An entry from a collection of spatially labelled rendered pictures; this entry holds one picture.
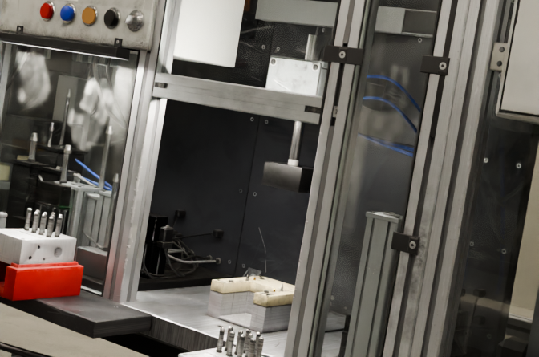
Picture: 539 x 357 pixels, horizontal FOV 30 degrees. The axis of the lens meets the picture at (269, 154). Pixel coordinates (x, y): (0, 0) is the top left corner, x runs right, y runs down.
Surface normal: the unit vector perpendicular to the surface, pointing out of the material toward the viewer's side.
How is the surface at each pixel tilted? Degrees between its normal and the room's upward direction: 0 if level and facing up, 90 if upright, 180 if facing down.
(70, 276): 90
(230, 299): 90
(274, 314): 90
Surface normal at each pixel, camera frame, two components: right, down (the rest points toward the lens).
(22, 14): -0.59, -0.05
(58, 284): 0.79, 0.16
